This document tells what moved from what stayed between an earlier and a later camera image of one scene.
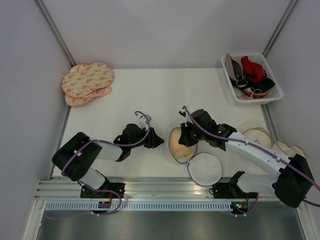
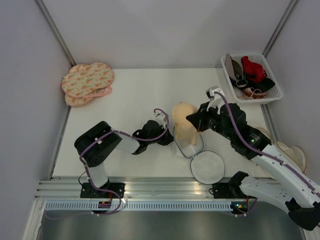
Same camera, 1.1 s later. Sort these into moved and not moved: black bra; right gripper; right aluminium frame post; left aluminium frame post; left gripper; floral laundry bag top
Moved: left gripper; right gripper
Not moved: black bra; right aluminium frame post; left aluminium frame post; floral laundry bag top
